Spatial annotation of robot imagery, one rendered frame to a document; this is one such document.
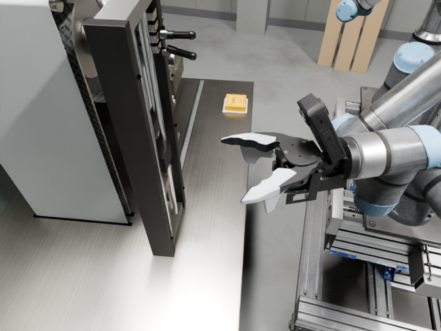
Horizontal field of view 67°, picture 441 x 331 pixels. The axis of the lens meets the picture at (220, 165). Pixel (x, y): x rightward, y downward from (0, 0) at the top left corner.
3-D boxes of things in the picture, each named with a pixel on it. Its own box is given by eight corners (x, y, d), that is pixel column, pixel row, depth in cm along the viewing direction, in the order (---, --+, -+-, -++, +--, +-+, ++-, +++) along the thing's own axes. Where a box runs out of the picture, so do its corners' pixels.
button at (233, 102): (245, 112, 114) (245, 106, 112) (224, 111, 114) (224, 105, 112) (245, 100, 118) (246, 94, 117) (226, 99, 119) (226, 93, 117)
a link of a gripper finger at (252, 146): (221, 162, 60) (270, 176, 57) (220, 134, 56) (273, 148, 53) (228, 152, 62) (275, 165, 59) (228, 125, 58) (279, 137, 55)
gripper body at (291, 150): (282, 206, 53) (352, 195, 55) (287, 165, 48) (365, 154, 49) (268, 176, 59) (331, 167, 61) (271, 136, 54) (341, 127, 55)
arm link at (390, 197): (371, 175, 73) (390, 138, 65) (399, 217, 65) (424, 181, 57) (337, 180, 72) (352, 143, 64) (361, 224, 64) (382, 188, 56)
